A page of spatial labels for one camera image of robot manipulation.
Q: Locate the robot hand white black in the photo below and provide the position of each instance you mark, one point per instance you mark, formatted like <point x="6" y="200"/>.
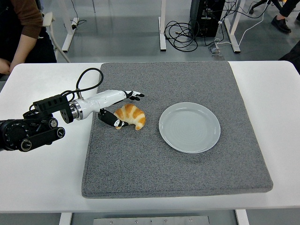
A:
<point x="103" y="98"/>

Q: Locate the croissant bread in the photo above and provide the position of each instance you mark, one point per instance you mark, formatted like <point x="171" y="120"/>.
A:
<point x="133" y="114"/>

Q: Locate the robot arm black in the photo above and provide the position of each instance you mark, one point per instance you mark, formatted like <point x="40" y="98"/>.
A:
<point x="35" y="136"/>

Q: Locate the light grey round plate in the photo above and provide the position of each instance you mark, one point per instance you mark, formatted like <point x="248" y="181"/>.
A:
<point x="189" y="129"/>

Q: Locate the grey metal plate with screws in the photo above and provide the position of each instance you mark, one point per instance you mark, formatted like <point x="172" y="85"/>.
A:
<point x="150" y="220"/>

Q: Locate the white desk leg with foot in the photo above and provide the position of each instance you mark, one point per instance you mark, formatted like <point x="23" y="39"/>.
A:
<point x="68" y="35"/>
<point x="234" y="35"/>
<point x="162" y="35"/>

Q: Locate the grey fabric mat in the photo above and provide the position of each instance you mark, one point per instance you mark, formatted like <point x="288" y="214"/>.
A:
<point x="140" y="164"/>

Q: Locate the person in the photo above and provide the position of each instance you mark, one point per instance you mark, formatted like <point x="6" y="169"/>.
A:
<point x="28" y="14"/>

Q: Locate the grey floor outlet box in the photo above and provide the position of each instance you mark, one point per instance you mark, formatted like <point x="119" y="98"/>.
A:
<point x="214" y="50"/>

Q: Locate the white table leg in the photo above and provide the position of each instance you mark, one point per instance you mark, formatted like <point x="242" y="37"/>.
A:
<point x="65" y="219"/>
<point x="242" y="218"/>

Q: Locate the black computer tower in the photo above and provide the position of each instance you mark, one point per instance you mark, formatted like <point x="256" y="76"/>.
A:
<point x="206" y="21"/>

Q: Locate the black office chair base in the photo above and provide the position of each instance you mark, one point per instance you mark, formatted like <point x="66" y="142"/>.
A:
<point x="260" y="3"/>

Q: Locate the person's leg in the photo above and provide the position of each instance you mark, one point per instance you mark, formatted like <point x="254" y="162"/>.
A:
<point x="281" y="24"/>

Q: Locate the black fabric object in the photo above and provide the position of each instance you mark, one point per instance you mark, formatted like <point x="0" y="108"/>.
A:
<point x="291" y="55"/>

